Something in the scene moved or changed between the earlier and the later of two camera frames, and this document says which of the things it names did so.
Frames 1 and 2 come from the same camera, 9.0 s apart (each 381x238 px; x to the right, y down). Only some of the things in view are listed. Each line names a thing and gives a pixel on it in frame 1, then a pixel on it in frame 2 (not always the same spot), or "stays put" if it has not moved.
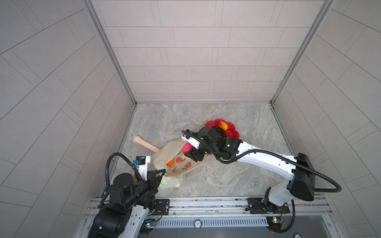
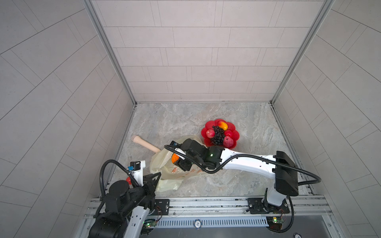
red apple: [228, 133] stays put
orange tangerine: [170, 163] → [174, 157]
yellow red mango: [223, 125] stays put
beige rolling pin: [136, 139] stays put
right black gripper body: [205, 147] → [186, 161]
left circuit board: [148, 223] stays put
